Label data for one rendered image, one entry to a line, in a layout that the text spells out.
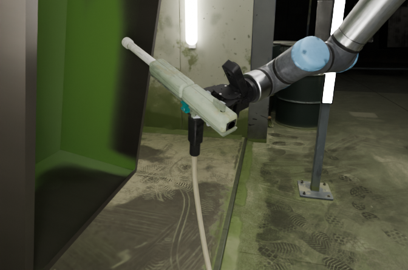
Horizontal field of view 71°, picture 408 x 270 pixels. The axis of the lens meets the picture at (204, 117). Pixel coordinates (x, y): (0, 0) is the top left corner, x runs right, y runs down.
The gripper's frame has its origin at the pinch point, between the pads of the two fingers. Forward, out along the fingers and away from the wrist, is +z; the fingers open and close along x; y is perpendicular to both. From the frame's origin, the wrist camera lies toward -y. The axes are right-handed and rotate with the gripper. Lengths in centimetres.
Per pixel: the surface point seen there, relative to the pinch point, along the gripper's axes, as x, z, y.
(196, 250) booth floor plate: 2, -7, 89
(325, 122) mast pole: 7, -110, 66
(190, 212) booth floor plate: 25, -22, 100
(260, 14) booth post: 108, -158, 42
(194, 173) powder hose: -1.6, -0.3, 23.7
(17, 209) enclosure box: 2.5, 40.9, 7.3
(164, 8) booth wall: 175, -107, 48
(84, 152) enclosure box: 50, 17, 48
